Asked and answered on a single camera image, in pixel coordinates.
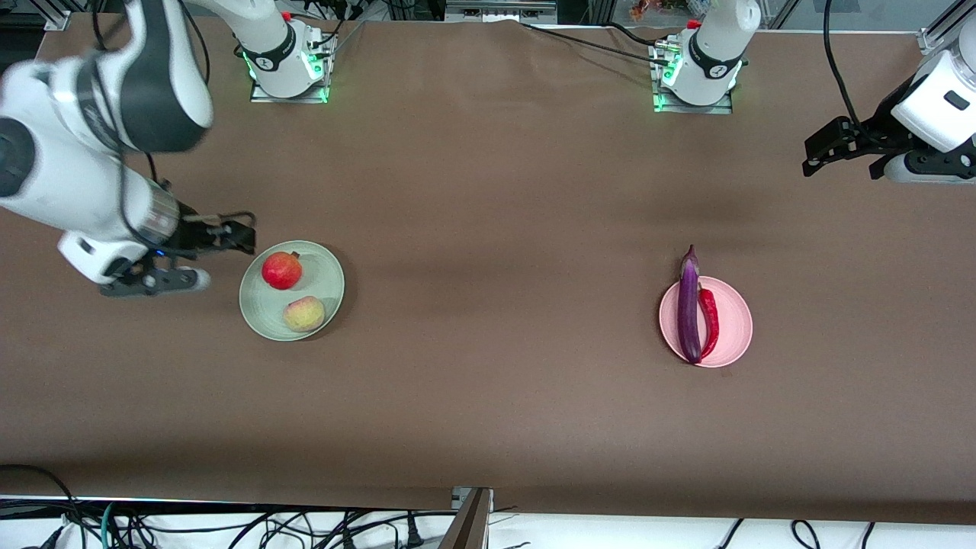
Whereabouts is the brown table cover sheet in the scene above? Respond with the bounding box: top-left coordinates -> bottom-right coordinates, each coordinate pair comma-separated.
0,11 -> 976,527

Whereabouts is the long purple eggplant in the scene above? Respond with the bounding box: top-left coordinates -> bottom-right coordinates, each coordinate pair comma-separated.
677,244 -> 703,365

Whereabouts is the black cable lying on table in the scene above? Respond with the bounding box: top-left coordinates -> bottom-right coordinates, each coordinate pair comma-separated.
522,21 -> 672,69

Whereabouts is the grey metal box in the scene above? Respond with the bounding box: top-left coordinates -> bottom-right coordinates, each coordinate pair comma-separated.
445,0 -> 558,24

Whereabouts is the red pomegranate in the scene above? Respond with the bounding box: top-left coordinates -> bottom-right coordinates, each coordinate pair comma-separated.
262,251 -> 303,291

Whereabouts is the aluminium post bracket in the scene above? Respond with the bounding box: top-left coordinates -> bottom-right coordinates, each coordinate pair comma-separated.
438,486 -> 495,549

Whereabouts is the pink round plate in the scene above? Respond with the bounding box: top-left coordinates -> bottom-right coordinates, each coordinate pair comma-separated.
659,276 -> 754,369

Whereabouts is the red chili pepper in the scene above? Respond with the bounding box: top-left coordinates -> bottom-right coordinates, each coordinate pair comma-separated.
698,287 -> 721,361

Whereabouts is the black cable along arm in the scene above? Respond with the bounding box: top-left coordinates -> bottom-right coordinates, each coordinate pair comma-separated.
820,0 -> 870,134
90,0 -> 257,237

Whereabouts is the black looped floor cable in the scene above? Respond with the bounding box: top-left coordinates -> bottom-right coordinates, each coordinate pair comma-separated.
0,464 -> 88,549

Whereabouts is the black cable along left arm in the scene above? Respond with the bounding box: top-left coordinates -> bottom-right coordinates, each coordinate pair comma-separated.
820,0 -> 870,134

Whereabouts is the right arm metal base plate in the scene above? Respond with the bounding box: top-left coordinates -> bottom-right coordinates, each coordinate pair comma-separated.
250,30 -> 336,104

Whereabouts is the aluminium frame profile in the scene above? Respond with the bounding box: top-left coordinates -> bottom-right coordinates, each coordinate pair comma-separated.
919,0 -> 976,56

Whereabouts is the yellow pink peach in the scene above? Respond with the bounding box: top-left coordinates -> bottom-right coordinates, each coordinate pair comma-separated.
283,295 -> 327,333

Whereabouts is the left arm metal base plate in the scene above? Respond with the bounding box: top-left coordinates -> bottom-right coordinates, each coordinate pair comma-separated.
650,42 -> 734,115

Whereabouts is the pale green round plate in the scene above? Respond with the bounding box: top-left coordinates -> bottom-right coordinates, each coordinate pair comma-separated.
239,240 -> 346,342

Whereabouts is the black cable along right arm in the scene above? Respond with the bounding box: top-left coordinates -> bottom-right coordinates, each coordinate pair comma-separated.
90,0 -> 257,237

